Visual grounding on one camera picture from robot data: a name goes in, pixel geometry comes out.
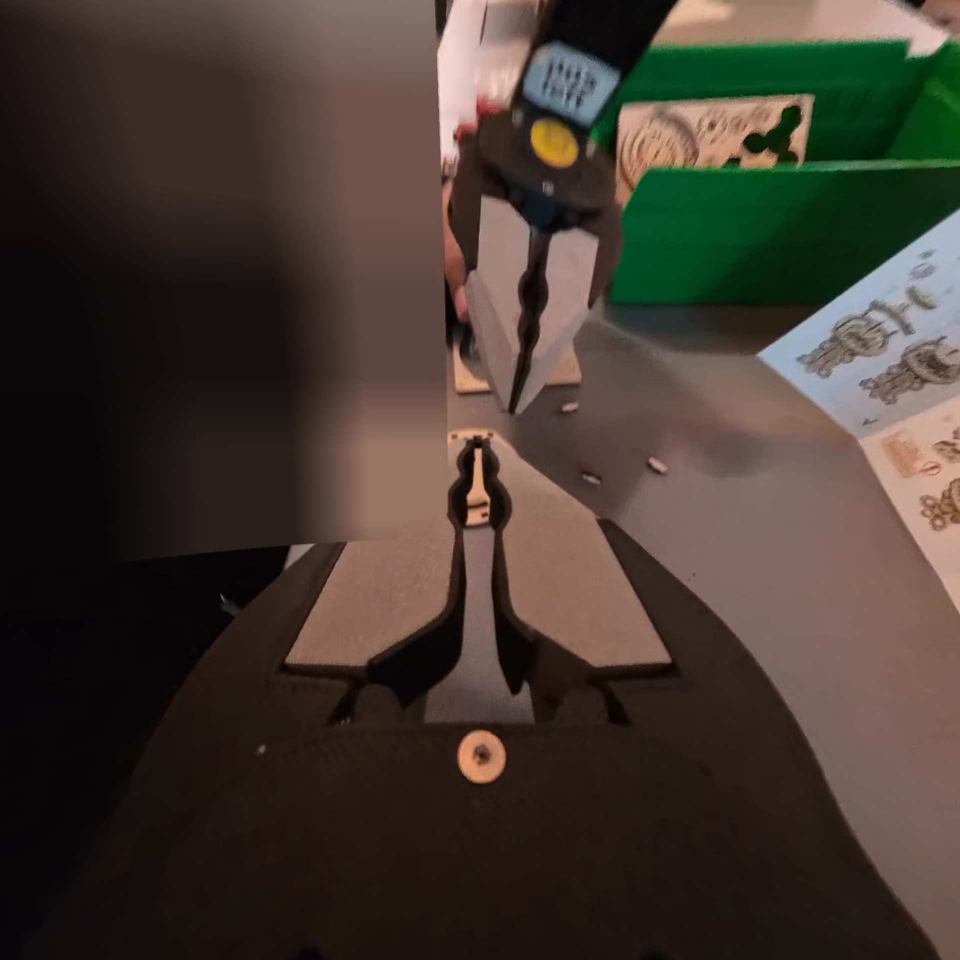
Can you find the person's left hand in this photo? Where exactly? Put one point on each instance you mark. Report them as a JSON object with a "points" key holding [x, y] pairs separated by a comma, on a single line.
{"points": [[454, 262]]}

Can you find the green corrugated box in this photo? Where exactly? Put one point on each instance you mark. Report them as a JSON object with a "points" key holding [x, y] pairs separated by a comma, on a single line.
{"points": [[750, 240]]}

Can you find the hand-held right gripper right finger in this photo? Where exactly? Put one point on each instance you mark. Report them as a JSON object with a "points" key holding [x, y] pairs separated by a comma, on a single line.
{"points": [[570, 600]]}

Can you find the folded instruction sheet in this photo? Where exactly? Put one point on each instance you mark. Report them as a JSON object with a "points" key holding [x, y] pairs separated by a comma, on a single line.
{"points": [[900, 322]]}

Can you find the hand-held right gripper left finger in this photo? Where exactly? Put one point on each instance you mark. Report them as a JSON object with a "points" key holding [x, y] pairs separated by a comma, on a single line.
{"points": [[375, 607]]}

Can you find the round wooden disc part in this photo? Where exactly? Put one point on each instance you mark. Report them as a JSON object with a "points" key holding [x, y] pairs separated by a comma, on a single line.
{"points": [[562, 371]]}

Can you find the wooden cutout sheet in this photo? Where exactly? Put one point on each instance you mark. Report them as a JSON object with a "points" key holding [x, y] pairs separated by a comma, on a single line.
{"points": [[675, 142]]}

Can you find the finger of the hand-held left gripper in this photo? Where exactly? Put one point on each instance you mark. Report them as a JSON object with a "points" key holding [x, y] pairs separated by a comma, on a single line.
{"points": [[570, 285], [499, 300]]}

